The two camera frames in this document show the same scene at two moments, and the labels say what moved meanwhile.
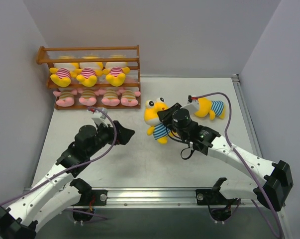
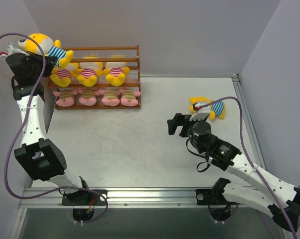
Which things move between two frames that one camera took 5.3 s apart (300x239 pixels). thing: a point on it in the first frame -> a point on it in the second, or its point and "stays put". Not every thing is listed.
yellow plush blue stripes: x=160 y=131 -> x=62 y=57
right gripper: x=167 y=117 -> x=183 y=125
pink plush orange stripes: x=66 y=97 stays put
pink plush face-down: x=88 y=96 stays put
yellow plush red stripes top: x=89 y=72 stays put
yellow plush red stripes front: x=115 y=72 stays put
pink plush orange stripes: x=111 y=94 stays put
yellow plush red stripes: x=62 y=73 stays put
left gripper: x=115 y=133 -> x=43 y=65
